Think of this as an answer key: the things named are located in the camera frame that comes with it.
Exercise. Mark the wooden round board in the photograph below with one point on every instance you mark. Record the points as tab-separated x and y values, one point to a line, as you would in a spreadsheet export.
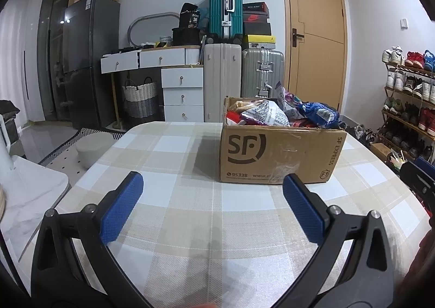
1	204

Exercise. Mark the silver suitcase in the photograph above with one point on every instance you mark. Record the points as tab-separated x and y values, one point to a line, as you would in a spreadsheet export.
261	70

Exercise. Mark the woven laundry basket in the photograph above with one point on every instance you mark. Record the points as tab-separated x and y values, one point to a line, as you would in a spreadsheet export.
140	100

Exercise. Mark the black white patterned rug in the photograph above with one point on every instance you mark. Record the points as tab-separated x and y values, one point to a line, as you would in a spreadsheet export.
68	144

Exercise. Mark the round white stool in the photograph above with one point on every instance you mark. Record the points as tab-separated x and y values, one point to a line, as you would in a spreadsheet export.
91	153

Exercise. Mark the red noodle packet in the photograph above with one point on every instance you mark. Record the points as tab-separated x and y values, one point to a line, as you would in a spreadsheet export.
232	117

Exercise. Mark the oval mirror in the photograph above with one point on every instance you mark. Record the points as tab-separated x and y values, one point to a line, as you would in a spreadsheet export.
131	30

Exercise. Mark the black paper bag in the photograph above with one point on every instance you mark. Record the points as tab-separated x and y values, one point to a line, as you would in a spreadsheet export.
189	15

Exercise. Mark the white curtain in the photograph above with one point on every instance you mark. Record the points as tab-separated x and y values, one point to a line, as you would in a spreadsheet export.
10	66

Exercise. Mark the beige suitcase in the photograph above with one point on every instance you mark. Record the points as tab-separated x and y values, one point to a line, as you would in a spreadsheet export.
221	83

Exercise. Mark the wooden door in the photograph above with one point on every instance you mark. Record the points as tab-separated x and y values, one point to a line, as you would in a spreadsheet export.
319	73

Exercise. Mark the dark red snack packet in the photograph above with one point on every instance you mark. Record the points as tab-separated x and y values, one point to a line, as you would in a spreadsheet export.
299	123

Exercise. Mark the dark glass cabinet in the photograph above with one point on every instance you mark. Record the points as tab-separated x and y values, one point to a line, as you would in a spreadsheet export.
54	39

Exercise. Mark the rows of shelved shoes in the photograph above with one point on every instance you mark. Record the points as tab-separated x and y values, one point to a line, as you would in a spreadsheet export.
414	59

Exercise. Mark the grey white snack packet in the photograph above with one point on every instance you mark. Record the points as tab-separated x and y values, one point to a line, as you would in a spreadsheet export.
265	114

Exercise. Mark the wooden shoe rack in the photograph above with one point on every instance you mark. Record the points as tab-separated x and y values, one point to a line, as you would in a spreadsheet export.
411	69

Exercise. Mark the small cardboard box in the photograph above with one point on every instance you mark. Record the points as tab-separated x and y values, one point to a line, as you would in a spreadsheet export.
379	151

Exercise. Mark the purple candy packet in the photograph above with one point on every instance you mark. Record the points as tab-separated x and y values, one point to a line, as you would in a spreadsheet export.
285	97

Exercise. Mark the black round box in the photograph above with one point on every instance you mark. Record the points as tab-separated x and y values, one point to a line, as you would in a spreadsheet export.
185	36

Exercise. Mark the white drawer dresser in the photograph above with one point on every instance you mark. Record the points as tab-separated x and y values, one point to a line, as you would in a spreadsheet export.
181	97

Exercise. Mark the black fabric bag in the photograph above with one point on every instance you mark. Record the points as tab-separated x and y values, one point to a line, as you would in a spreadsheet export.
8	124

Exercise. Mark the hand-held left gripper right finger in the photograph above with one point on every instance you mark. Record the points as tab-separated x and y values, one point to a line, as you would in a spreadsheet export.
304	211

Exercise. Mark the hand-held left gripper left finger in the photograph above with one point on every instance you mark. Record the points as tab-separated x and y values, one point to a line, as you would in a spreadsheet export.
120	209

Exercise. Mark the teal suitcase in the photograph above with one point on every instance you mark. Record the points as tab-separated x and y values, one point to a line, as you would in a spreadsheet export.
217	8

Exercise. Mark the white light switch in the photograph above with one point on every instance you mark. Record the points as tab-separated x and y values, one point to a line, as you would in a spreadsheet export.
404	23

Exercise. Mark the white wardrobe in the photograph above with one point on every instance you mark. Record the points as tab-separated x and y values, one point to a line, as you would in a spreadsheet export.
32	73

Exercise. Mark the brown cardboard box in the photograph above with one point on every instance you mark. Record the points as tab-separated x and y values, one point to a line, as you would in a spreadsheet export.
272	151

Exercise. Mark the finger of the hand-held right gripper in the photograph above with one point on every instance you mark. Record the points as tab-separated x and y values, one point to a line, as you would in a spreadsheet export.
427	165
419	185

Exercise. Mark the grey refrigerator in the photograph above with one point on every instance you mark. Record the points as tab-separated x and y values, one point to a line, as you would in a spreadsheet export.
88	56

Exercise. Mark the black shoe box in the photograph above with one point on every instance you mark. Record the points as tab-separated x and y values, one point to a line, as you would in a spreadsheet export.
257	29
255	7

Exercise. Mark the pile of loose shoes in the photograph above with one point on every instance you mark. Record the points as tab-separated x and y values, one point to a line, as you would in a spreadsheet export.
363	134

